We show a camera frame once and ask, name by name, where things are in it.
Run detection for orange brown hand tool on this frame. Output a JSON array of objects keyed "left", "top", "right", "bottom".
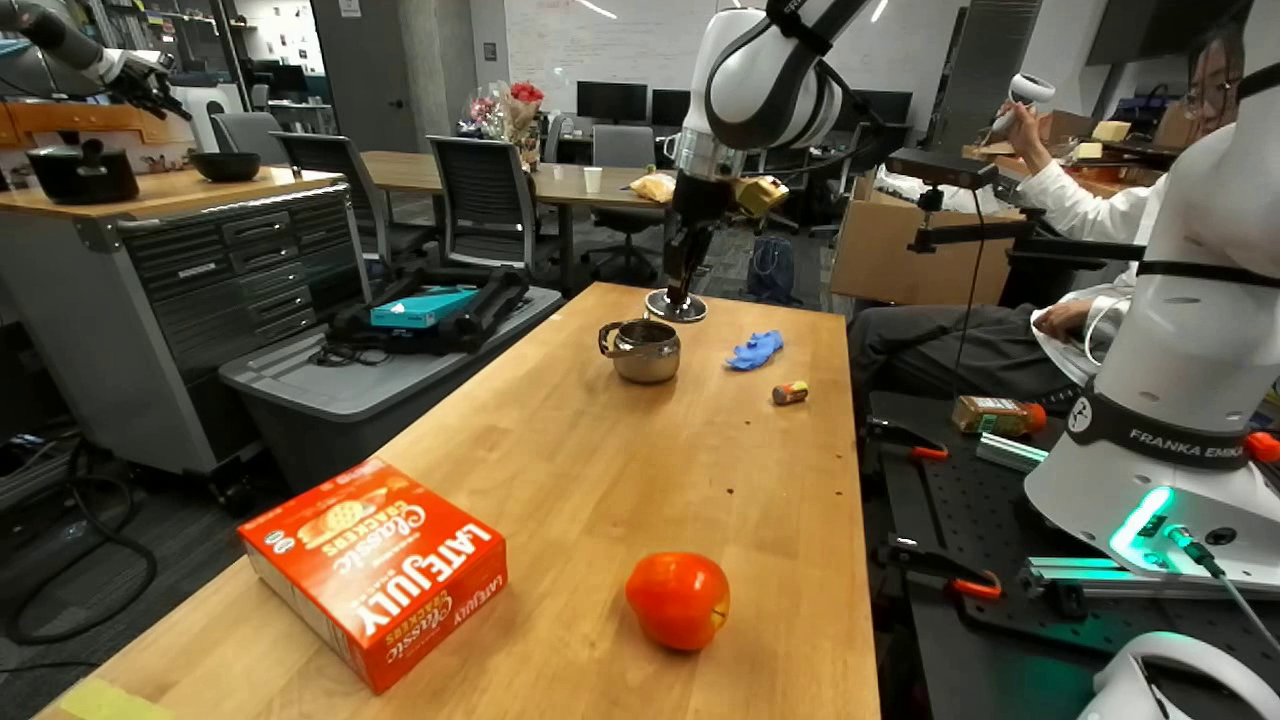
[{"left": 947, "top": 390, "right": 1055, "bottom": 444}]

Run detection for blue crumpled cloth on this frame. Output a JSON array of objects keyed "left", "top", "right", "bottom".
[{"left": 725, "top": 326, "right": 787, "bottom": 377}]

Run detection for yellow wrist camera mount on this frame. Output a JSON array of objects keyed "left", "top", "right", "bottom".
[{"left": 735, "top": 170, "right": 796, "bottom": 225}]

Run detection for operator right hand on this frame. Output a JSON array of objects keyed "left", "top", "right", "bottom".
[{"left": 1006, "top": 98, "right": 1060, "bottom": 170}]

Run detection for steel kettle with spout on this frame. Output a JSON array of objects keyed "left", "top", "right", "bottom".
[{"left": 593, "top": 314, "right": 683, "bottom": 387}]

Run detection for orange cracker box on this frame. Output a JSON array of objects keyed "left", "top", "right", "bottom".
[{"left": 238, "top": 456, "right": 513, "bottom": 698}]

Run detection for flower bouquet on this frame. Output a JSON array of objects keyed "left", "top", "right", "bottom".
[{"left": 464, "top": 76, "right": 551, "bottom": 144}]

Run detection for grey drawer cabinet wood top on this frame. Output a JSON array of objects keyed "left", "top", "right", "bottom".
[{"left": 0, "top": 162, "right": 377, "bottom": 478}]

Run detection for aluminium extrusion rail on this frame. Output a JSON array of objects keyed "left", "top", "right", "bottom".
[
  {"left": 972, "top": 428, "right": 1053, "bottom": 475},
  {"left": 1019, "top": 550, "right": 1280, "bottom": 599}
]

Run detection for brown cardboard box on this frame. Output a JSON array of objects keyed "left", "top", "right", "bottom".
[{"left": 829, "top": 189, "right": 1019, "bottom": 313}]

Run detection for black mesh office chair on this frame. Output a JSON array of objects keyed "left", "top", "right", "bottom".
[
  {"left": 274, "top": 126, "right": 399, "bottom": 274},
  {"left": 428, "top": 132, "right": 541, "bottom": 274}
]

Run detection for yellow foam block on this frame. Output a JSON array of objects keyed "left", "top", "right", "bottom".
[{"left": 50, "top": 673, "right": 181, "bottom": 720}]

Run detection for black horizontal mount bar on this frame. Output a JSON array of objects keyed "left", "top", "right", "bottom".
[{"left": 908, "top": 182, "right": 1153, "bottom": 273}]

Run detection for blue backpack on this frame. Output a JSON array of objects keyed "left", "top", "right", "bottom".
[{"left": 746, "top": 234, "right": 801, "bottom": 308}]

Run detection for black floor cables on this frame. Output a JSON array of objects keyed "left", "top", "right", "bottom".
[{"left": 0, "top": 435, "right": 168, "bottom": 652}]

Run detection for white curved plastic object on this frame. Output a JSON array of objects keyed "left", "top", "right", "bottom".
[{"left": 1076, "top": 626, "right": 1280, "bottom": 720}]

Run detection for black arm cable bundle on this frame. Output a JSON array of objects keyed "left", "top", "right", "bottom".
[{"left": 760, "top": 0, "right": 871, "bottom": 58}]

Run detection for grey plastic tote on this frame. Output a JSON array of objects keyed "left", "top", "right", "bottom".
[{"left": 216, "top": 281, "right": 567, "bottom": 490}]

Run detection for steel kettle lid black knob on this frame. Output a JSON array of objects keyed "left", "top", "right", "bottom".
[{"left": 642, "top": 292, "right": 711, "bottom": 326}]

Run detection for orange toy tomato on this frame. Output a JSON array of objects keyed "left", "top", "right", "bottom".
[{"left": 620, "top": 546, "right": 735, "bottom": 656}]

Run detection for seated person white shirt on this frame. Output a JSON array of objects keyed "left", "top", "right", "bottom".
[{"left": 847, "top": 23, "right": 1258, "bottom": 404}]

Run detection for wooden meeting table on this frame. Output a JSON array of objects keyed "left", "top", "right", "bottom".
[{"left": 355, "top": 149, "right": 677, "bottom": 225}]

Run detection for black bowl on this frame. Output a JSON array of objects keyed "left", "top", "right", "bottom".
[{"left": 188, "top": 144, "right": 267, "bottom": 189}]

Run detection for operator left hand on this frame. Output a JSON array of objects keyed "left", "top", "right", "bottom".
[{"left": 1037, "top": 292, "right": 1099, "bottom": 341}]

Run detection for black desktop monitor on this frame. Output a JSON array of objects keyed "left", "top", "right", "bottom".
[
  {"left": 648, "top": 82, "right": 702, "bottom": 137},
  {"left": 574, "top": 76, "right": 651, "bottom": 126},
  {"left": 853, "top": 82, "right": 920, "bottom": 137}
]

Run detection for black cooking pot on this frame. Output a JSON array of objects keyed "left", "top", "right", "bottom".
[{"left": 24, "top": 126, "right": 146, "bottom": 206}]

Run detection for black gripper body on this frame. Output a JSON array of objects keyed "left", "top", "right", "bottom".
[{"left": 664, "top": 166, "right": 740, "bottom": 250}]

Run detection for black optical breadboard table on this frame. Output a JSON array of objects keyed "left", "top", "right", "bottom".
[{"left": 862, "top": 384, "right": 1280, "bottom": 720}]

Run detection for white handheld controller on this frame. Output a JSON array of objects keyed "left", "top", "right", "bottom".
[{"left": 1006, "top": 71, "right": 1060, "bottom": 110}]

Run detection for orange flat board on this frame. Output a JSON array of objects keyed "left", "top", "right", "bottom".
[{"left": 0, "top": 98, "right": 196, "bottom": 151}]

